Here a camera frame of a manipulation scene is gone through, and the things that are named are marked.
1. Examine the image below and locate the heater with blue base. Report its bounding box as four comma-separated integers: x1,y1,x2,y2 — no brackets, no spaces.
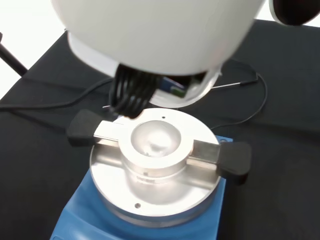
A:
50,107,252,240

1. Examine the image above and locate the metal temperature probe with cable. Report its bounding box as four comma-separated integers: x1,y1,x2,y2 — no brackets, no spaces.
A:
211,59,269,130

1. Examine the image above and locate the black tripod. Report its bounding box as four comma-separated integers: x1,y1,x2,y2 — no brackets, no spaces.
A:
0,31,28,76

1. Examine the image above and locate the black heater power cable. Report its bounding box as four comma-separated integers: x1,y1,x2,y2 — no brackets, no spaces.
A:
0,76,114,111

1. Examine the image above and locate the black bench cloth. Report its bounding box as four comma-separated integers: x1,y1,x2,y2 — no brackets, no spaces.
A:
0,18,320,240

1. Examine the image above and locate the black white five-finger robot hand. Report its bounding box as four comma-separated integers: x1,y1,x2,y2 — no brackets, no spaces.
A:
49,0,256,120

